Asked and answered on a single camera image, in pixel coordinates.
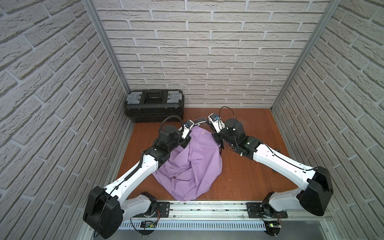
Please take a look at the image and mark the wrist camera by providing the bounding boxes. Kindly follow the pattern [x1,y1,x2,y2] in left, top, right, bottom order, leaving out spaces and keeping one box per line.
[182,120,195,140]
[209,113,225,133]

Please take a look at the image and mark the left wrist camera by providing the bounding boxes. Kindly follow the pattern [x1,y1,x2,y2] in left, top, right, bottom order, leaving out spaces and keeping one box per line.
[182,120,195,140]

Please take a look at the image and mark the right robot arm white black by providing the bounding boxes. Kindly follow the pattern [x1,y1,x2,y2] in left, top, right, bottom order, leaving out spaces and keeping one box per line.
[209,114,334,217]

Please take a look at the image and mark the purple trousers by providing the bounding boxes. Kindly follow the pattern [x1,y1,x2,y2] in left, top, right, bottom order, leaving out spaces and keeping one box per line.
[153,127,223,202]

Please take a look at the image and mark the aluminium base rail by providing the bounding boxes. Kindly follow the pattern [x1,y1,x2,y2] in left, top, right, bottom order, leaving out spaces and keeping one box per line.
[86,199,332,232]

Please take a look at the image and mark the black plastic toolbox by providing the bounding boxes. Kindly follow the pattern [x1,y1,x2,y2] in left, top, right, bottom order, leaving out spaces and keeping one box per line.
[124,89,185,123]

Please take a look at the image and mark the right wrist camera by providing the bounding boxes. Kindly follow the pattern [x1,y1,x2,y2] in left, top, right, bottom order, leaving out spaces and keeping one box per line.
[209,113,225,133]

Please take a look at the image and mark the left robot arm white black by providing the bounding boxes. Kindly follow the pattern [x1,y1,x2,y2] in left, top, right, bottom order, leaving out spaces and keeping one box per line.
[83,121,194,239]

